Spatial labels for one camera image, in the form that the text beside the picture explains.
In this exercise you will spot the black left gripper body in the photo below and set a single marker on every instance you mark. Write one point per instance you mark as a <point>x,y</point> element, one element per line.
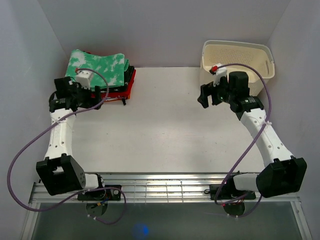
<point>82,95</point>

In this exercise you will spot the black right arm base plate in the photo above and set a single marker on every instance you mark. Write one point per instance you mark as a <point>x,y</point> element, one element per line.
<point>228,193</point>

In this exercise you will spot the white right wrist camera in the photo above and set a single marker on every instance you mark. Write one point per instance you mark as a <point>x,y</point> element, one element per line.
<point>218,71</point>

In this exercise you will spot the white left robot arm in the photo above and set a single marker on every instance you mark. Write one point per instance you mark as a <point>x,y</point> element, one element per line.
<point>59,171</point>

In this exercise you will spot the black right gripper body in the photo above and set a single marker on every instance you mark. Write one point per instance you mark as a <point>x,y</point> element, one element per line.
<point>224,94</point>

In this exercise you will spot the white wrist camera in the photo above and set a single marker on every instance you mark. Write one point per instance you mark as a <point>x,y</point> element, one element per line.
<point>84,78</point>
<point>218,71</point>

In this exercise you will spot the aluminium rail frame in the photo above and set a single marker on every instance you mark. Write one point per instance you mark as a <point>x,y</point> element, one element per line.
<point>157,151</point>

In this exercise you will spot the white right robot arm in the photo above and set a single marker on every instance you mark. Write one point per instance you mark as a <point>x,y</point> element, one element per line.
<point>283,173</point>

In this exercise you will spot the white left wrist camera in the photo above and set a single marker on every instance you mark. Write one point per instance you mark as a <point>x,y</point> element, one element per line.
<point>84,78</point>

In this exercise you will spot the red folded trousers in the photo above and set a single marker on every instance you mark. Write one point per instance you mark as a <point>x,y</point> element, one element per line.
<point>115,92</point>

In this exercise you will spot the green tie-dye trousers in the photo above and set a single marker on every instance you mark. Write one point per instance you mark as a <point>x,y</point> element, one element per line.
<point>111,67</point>

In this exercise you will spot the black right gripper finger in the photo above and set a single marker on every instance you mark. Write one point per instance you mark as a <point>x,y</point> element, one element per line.
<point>206,90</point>
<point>215,99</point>

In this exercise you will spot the cream perforated plastic basket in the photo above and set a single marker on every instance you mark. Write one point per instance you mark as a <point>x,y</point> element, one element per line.
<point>222,52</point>

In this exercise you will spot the orange folded trousers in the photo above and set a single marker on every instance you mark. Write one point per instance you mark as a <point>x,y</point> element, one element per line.
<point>122,99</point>

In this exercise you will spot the black white patterned folded trousers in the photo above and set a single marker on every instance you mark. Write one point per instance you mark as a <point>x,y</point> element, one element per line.
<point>128,77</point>

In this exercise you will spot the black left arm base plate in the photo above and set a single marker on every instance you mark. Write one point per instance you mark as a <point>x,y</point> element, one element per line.
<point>109,193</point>

